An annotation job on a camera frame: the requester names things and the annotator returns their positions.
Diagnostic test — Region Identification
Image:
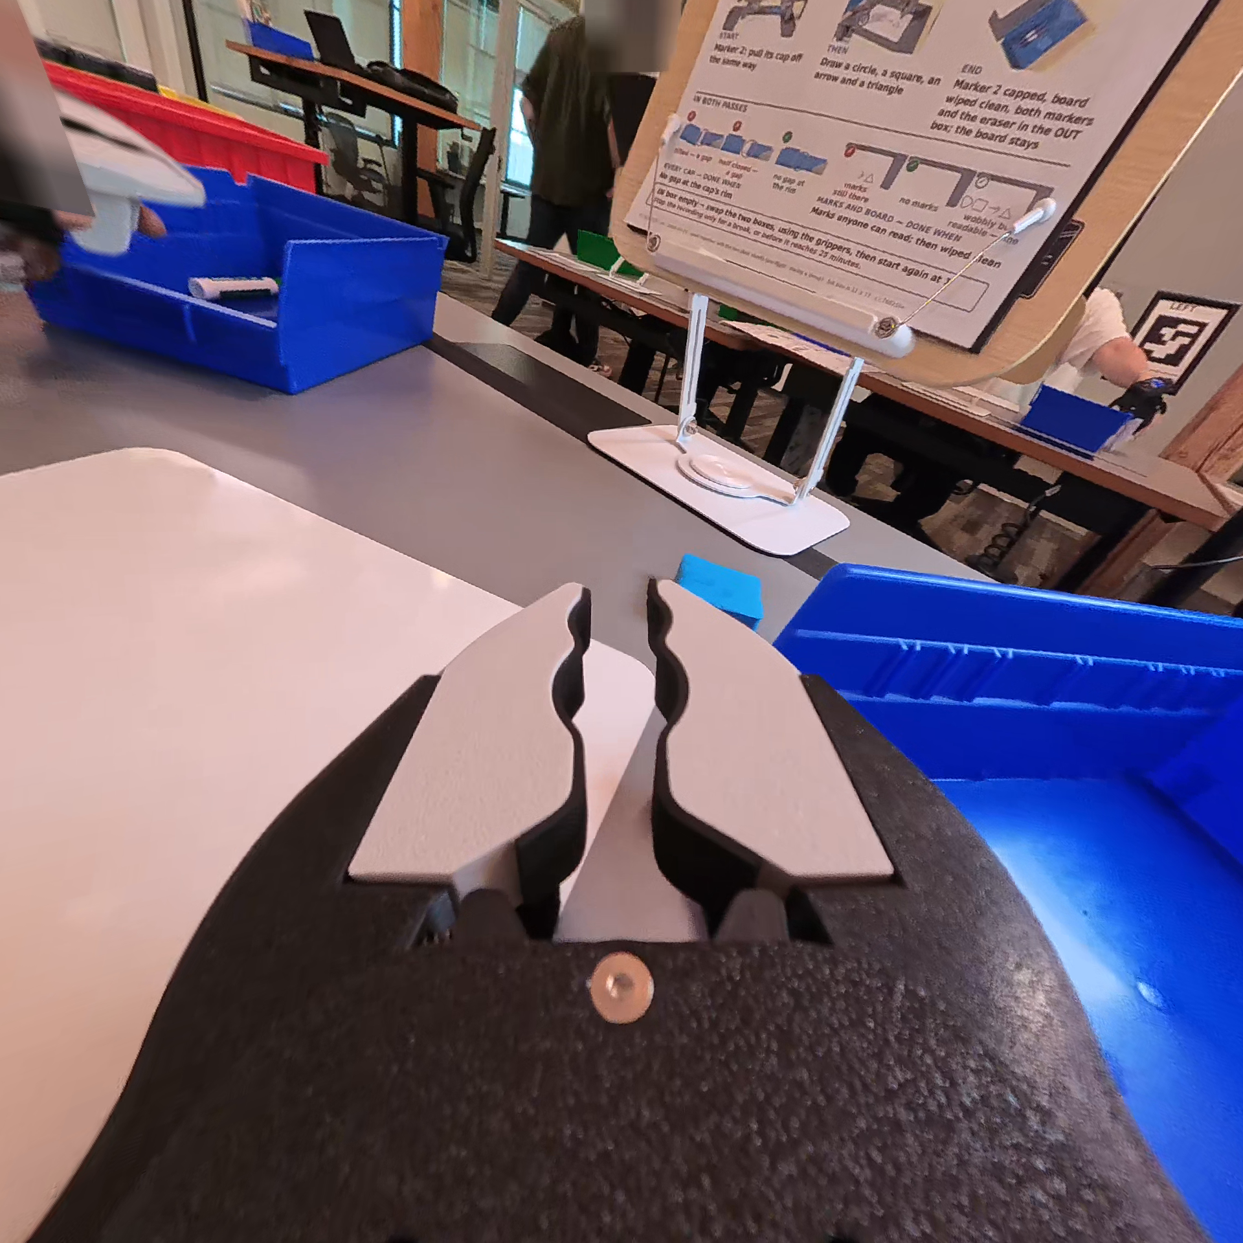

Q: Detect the small blue bin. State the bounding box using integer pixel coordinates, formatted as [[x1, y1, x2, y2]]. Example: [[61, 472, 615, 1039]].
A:
[[1019, 383, 1139, 460]]

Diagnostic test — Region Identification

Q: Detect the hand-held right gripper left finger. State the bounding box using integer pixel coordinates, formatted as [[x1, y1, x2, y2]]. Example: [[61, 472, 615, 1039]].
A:
[[346, 583, 591, 914]]

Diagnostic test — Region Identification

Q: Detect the blue whiteboard eraser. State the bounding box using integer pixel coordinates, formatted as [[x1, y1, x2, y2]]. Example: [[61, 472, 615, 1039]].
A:
[[676, 556, 766, 629]]

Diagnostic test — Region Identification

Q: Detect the blue plastic bin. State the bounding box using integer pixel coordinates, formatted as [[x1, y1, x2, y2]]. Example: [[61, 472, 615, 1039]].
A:
[[27, 170, 449, 395], [773, 564, 1243, 1243]]

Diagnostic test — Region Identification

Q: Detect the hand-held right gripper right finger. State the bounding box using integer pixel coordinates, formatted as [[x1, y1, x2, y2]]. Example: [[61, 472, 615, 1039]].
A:
[[646, 577, 896, 914]]

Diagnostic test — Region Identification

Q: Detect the black office chair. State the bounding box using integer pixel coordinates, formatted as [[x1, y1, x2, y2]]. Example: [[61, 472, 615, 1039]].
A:
[[415, 124, 498, 265]]

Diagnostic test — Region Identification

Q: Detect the red plastic bin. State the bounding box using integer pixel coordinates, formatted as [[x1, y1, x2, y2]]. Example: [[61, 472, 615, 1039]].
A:
[[42, 59, 331, 195]]

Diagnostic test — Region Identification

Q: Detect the wooden office table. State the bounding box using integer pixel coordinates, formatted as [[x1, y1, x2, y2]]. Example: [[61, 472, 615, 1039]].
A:
[[495, 238, 1243, 541], [227, 40, 486, 195]]

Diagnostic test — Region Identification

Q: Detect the white whiteboard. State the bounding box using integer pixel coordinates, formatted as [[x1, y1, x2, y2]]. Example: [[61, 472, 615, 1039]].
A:
[[0, 450, 711, 1243]]

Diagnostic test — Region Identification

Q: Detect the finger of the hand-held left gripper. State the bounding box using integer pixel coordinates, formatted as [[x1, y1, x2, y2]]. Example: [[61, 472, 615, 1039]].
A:
[[54, 93, 208, 257]]

